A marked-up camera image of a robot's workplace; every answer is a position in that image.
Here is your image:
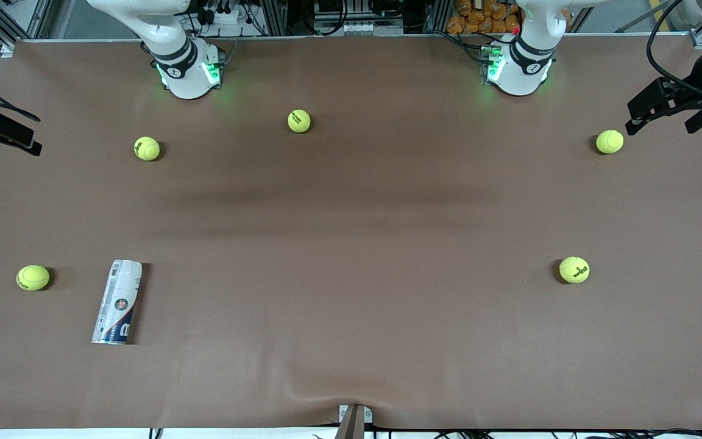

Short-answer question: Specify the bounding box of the white blue tennis ball can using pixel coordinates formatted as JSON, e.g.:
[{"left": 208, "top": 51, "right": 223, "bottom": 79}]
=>
[{"left": 91, "top": 259, "right": 143, "bottom": 345}]

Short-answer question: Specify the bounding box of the pile of orange objects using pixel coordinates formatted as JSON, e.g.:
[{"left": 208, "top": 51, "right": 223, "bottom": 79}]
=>
[{"left": 447, "top": 0, "right": 520, "bottom": 35}]

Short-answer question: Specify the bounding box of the white power strip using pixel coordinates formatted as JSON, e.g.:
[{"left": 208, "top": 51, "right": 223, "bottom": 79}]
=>
[{"left": 200, "top": 5, "right": 258, "bottom": 29}]

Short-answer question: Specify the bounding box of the white terminal block row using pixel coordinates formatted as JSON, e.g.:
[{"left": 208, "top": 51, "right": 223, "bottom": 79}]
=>
[{"left": 313, "top": 20, "right": 405, "bottom": 36}]

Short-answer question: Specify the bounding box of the brown table mat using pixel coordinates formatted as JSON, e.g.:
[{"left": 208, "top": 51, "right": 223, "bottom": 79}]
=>
[{"left": 0, "top": 34, "right": 702, "bottom": 430}]

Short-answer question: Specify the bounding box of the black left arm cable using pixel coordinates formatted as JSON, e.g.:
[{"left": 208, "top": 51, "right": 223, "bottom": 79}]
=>
[{"left": 646, "top": 0, "right": 702, "bottom": 93}]

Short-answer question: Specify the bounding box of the metal table edge bracket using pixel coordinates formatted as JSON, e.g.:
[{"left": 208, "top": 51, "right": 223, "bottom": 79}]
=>
[{"left": 338, "top": 404, "right": 374, "bottom": 439}]

